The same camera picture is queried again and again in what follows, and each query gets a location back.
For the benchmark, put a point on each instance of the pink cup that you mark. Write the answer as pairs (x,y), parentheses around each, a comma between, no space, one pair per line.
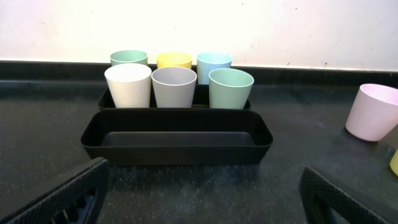
(370,115)

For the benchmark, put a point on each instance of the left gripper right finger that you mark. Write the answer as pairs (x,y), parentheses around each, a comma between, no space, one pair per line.
(329,199)

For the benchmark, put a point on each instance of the yellow cup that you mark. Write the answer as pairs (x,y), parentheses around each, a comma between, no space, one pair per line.
(174,60)
(395,163)

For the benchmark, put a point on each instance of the black tray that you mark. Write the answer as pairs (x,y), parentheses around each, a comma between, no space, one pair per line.
(202,96)
(177,152)

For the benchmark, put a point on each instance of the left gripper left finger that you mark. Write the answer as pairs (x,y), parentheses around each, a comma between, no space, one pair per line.
(74,193)

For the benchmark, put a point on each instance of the grey cup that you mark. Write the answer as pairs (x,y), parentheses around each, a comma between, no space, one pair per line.
(174,88)

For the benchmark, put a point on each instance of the blue cup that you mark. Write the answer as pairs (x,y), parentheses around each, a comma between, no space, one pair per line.
(208,67)

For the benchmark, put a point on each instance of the green cup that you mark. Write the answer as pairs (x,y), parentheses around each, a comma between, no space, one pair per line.
(128,57)
(228,90)

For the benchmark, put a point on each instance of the white cup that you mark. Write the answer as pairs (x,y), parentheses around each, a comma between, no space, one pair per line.
(129,87)

